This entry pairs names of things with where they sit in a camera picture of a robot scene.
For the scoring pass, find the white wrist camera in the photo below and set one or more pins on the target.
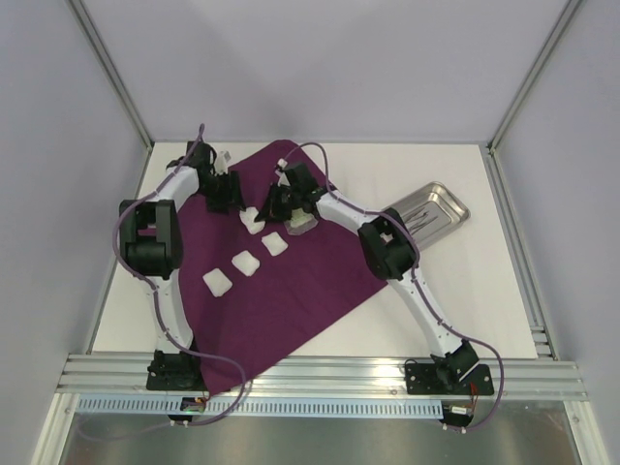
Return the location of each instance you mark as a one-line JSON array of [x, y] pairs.
[[221, 162], [282, 179]]

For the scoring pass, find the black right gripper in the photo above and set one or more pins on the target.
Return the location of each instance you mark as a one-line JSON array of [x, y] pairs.
[[281, 201]]

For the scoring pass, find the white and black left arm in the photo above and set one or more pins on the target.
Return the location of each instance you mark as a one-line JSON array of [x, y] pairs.
[[147, 242]]

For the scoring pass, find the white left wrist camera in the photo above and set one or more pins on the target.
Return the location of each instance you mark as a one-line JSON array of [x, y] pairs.
[[221, 162]]

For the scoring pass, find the aluminium frame post left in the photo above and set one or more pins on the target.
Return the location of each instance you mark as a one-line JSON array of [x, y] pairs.
[[94, 38]]

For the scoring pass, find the green gauze in clear pouch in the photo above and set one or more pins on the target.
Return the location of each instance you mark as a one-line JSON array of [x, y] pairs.
[[300, 222]]

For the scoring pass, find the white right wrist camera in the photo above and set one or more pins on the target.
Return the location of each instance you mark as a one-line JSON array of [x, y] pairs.
[[282, 179]]

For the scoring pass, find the white slotted cable duct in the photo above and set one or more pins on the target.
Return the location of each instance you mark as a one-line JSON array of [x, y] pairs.
[[262, 407]]

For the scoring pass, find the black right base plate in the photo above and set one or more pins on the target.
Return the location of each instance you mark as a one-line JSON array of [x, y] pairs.
[[428, 378]]

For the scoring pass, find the steel surgical scissors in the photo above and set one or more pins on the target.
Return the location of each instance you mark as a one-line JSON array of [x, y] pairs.
[[420, 213]]

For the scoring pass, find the aluminium frame post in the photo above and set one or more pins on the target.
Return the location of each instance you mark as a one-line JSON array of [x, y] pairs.
[[535, 71], [94, 38]]

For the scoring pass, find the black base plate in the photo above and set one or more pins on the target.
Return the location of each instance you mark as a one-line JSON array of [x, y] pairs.
[[174, 372], [428, 378]]

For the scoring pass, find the stainless steel instrument tray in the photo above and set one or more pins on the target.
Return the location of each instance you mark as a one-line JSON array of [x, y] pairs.
[[453, 213]]

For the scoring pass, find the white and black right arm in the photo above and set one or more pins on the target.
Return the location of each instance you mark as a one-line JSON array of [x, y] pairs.
[[389, 252]]

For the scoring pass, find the purple cloth drape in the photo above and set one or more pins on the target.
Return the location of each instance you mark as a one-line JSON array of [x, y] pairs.
[[291, 298]]

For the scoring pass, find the aluminium mounting rail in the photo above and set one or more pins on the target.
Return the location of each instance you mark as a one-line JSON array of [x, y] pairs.
[[332, 377]]

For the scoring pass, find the aluminium frame post right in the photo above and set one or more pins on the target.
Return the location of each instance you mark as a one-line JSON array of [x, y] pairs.
[[535, 71]]

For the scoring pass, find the steel forceps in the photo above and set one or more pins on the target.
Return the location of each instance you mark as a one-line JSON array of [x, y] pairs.
[[417, 227]]

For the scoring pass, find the white gauze pad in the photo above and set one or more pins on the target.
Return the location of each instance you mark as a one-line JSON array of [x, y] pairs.
[[246, 263], [274, 244], [248, 217], [217, 282]]

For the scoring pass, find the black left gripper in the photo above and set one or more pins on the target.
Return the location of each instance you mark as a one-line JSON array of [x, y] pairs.
[[231, 194]]

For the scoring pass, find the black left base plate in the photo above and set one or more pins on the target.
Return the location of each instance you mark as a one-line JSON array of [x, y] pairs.
[[174, 372]]

